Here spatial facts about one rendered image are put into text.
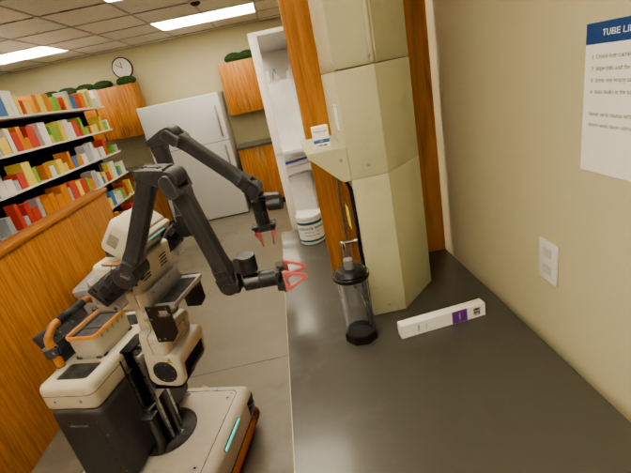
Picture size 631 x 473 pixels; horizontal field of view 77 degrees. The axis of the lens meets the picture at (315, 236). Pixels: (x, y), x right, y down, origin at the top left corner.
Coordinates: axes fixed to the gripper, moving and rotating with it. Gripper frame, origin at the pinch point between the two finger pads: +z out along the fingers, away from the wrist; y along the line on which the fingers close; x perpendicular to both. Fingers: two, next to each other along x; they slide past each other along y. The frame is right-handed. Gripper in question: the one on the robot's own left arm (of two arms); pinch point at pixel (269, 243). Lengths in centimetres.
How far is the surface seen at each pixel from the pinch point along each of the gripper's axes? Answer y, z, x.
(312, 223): 20.6, 5.1, 26.9
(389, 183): 43, -28, -46
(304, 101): 26, -53, -9
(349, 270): 26, -8, -57
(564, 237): 76, -15, -78
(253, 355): -38, 110, 79
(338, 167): 29, -36, -46
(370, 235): 36, -13, -46
